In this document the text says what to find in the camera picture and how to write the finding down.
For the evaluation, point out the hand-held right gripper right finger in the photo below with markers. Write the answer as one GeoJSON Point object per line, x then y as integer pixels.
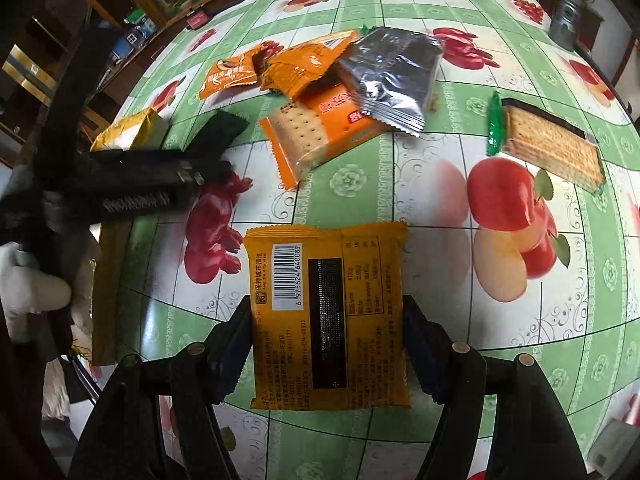
{"type": "Point", "coordinates": [422, 355]}

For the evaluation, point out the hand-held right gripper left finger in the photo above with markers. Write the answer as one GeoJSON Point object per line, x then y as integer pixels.
{"type": "Point", "coordinates": [234, 362]}

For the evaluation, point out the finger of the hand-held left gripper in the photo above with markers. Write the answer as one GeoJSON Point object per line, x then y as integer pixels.
{"type": "Point", "coordinates": [220, 132]}
{"type": "Point", "coordinates": [214, 170]}

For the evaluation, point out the small orange snack packet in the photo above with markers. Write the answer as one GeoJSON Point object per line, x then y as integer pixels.
{"type": "Point", "coordinates": [227, 77]}

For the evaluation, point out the yellow cardboard tray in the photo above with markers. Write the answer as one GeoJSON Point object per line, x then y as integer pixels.
{"type": "Point", "coordinates": [132, 127]}

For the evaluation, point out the large orange cracker packet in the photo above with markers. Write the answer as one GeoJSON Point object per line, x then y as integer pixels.
{"type": "Point", "coordinates": [320, 130]}

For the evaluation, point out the orange barcode snack packet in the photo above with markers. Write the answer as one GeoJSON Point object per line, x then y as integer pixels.
{"type": "Point", "coordinates": [325, 270]}

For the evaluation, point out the silver foil snack packet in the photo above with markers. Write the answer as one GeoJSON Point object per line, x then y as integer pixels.
{"type": "Point", "coordinates": [395, 75]}

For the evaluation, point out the green-ended cracker packet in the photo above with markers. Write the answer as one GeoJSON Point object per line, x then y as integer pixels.
{"type": "Point", "coordinates": [550, 145]}

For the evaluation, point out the person's left hand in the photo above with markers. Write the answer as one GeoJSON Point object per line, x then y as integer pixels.
{"type": "Point", "coordinates": [30, 280]}

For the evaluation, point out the small red box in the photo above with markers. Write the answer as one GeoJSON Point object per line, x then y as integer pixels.
{"type": "Point", "coordinates": [196, 19]}

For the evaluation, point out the fruit print tablecloth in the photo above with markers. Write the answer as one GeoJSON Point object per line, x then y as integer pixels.
{"type": "Point", "coordinates": [350, 205]}

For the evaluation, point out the grey metal cylinder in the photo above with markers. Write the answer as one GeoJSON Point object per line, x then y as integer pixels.
{"type": "Point", "coordinates": [570, 10]}

